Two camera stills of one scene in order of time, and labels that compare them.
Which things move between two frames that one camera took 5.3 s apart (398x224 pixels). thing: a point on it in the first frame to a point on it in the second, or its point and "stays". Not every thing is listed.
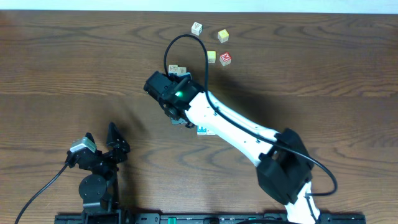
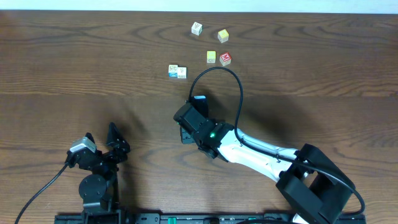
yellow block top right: (223, 35) stays
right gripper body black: (187, 120) to (198, 139)
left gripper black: (101, 156) stays
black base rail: (158, 218) stays
